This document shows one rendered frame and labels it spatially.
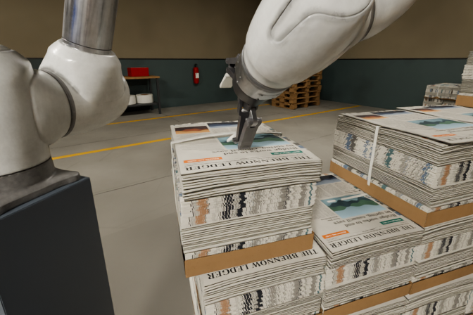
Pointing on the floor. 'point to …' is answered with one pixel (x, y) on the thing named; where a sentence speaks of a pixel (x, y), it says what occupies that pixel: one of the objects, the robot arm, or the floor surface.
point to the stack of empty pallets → (300, 93)
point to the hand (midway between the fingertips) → (229, 112)
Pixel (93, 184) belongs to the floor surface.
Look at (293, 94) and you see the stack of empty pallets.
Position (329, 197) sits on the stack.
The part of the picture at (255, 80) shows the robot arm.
